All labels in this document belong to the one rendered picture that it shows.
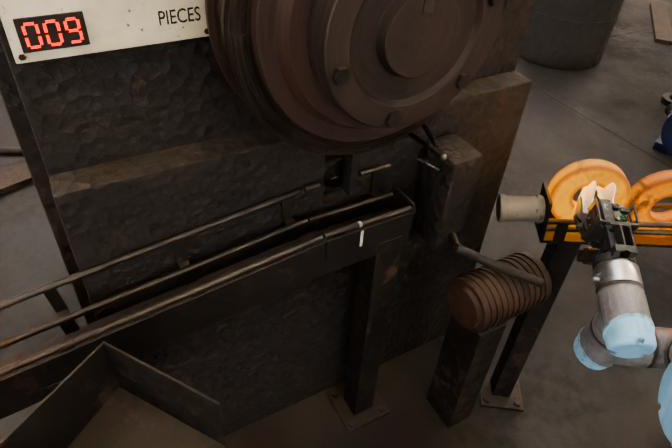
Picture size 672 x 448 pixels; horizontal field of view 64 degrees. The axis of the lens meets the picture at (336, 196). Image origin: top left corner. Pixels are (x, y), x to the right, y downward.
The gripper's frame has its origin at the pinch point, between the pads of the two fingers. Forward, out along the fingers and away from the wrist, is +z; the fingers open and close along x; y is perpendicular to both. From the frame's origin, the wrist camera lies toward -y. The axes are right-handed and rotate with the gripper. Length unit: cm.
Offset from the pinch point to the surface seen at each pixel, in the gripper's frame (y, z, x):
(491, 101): 6.9, 14.7, 21.1
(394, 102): 33, -16, 43
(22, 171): -87, 50, 185
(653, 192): 2.3, -1.7, -10.9
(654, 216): -4.4, -2.3, -14.3
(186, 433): 1, -56, 68
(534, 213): -5.0, -4.5, 10.2
